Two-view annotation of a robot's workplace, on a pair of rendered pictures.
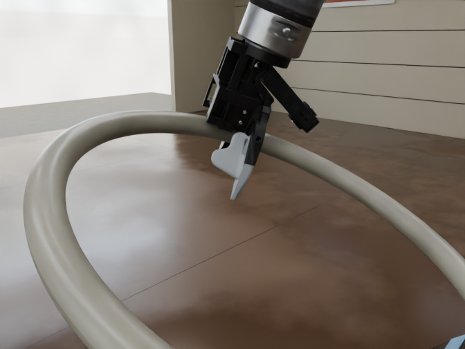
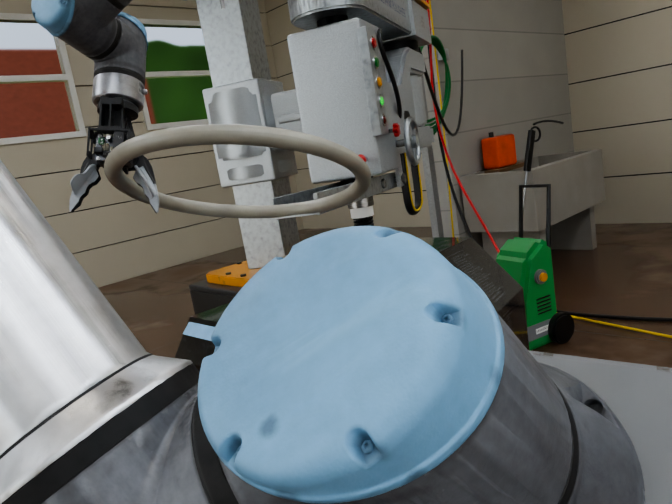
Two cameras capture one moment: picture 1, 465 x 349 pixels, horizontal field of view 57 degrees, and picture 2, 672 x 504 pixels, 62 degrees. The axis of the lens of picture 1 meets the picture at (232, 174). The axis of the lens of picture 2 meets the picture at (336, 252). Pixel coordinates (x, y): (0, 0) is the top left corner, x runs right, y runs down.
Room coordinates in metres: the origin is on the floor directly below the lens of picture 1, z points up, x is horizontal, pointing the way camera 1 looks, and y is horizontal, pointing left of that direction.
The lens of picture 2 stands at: (0.19, 1.01, 1.24)
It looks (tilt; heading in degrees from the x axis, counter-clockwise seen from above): 10 degrees down; 273
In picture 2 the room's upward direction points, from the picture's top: 9 degrees counter-clockwise
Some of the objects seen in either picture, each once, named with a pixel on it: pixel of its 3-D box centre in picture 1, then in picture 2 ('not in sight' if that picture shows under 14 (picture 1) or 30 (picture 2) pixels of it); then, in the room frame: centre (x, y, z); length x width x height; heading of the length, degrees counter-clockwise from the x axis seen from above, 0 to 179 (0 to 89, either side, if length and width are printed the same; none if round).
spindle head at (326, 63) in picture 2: not in sight; (354, 109); (0.15, -0.75, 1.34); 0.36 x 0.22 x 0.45; 71
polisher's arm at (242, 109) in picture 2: not in sight; (294, 118); (0.40, -1.40, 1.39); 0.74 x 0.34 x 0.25; 167
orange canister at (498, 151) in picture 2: not in sight; (502, 150); (-1.08, -3.82, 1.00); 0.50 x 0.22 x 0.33; 46
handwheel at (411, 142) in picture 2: not in sight; (401, 143); (0.03, -0.75, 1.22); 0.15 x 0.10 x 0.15; 71
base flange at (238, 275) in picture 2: not in sight; (276, 265); (0.59, -1.45, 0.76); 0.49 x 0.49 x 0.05; 44
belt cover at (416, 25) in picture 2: not in sight; (366, 21); (0.06, -1.01, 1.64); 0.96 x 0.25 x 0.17; 71
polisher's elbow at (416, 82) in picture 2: not in sight; (400, 104); (-0.04, -1.30, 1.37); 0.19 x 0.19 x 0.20
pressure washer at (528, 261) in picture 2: not in sight; (522, 267); (-0.65, -2.03, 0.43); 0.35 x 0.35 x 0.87; 29
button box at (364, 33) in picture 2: not in sight; (373, 83); (0.10, -0.57, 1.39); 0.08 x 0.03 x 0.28; 71
